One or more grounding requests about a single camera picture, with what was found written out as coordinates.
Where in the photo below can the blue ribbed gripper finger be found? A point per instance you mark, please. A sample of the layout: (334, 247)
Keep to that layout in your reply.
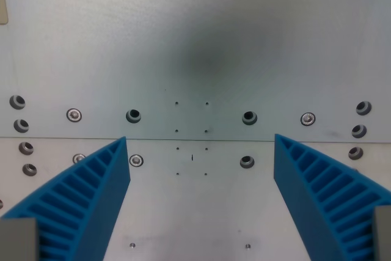
(100, 181)
(302, 181)

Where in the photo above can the silver socket head screw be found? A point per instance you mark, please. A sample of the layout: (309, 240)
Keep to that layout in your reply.
(308, 119)
(78, 157)
(74, 115)
(136, 160)

